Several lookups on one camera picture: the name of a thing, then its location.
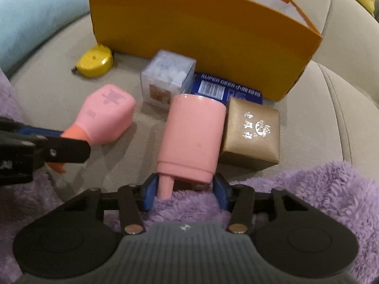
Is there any yellow tape measure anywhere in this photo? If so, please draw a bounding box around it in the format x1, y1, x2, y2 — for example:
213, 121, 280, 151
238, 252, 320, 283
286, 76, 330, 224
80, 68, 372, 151
71, 44, 114, 78

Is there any light blue pillow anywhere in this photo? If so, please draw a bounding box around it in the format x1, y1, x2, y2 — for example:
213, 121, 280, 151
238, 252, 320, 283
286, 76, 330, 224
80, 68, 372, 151
0, 0, 91, 76

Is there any beige sofa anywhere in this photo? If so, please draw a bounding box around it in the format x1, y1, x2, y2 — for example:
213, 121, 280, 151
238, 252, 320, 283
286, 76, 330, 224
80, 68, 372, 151
0, 0, 379, 213

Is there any purple fluffy blanket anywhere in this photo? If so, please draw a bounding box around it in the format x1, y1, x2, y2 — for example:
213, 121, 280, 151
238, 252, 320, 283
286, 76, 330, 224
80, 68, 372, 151
0, 68, 379, 284

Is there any clear plastic box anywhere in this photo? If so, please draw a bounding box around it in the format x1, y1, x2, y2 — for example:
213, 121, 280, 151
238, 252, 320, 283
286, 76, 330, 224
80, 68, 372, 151
140, 50, 196, 111

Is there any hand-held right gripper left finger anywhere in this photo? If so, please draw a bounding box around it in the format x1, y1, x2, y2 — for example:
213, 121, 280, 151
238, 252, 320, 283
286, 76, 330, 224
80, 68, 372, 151
59, 173, 158, 235

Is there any large pink bottle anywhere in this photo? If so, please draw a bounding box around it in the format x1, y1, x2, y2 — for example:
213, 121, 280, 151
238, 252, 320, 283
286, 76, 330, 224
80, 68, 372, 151
156, 94, 227, 199

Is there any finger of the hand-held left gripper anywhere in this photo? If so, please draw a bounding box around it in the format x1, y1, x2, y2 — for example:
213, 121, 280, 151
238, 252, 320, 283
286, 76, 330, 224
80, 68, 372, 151
0, 118, 64, 138
32, 138, 91, 166

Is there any blue tin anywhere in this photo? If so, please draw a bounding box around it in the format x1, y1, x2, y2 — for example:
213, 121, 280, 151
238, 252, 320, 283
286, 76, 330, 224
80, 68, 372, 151
189, 72, 264, 105

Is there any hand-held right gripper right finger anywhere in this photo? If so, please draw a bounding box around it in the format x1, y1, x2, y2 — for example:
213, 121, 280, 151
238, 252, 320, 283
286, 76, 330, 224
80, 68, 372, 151
213, 173, 314, 234

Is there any small pink bottle orange cap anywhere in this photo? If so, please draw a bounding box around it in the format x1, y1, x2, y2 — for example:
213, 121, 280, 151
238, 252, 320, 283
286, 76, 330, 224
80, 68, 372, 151
47, 84, 137, 173

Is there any orange cardboard box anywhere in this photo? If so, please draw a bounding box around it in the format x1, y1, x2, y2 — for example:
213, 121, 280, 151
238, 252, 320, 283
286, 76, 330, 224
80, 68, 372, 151
87, 0, 323, 102

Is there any gold gift box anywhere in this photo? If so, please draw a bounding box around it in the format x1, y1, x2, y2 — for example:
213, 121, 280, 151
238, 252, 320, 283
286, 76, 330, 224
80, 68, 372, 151
219, 96, 281, 170

